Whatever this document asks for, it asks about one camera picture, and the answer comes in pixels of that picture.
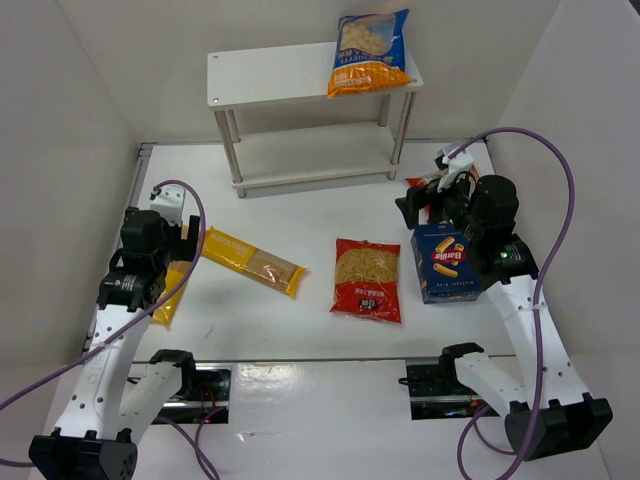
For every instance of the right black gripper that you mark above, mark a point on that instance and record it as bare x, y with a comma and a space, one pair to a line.
415, 201

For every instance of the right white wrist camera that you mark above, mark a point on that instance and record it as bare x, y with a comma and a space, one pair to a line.
451, 164

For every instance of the white two-tier shelf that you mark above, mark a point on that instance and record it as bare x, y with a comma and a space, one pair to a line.
297, 74

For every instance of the blue Barilla rigatoni box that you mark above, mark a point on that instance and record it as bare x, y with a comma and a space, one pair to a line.
443, 265

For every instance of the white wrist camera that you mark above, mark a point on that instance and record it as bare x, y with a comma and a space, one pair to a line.
169, 201
451, 164

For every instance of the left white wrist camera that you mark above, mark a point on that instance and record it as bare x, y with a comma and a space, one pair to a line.
169, 201

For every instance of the yellow Pastatime spaghetti pack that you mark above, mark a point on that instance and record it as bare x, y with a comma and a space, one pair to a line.
254, 263

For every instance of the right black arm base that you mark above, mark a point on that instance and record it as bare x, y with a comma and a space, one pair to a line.
430, 397

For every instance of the red fusilli bag back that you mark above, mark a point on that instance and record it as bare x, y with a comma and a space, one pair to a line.
436, 193

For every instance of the red fusilli bag front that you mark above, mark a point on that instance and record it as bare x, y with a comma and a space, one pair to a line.
366, 280

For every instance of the blue orange pasta bag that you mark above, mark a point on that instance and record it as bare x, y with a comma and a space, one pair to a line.
369, 55

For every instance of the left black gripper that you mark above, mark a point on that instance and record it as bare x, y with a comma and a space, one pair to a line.
192, 232

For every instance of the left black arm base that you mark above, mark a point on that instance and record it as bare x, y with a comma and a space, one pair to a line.
209, 400

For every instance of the red fusilli bag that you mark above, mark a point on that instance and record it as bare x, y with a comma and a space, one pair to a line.
436, 193
366, 280

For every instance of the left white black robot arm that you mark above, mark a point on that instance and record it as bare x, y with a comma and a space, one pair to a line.
97, 435

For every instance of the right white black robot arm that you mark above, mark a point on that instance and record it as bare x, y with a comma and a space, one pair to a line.
552, 411

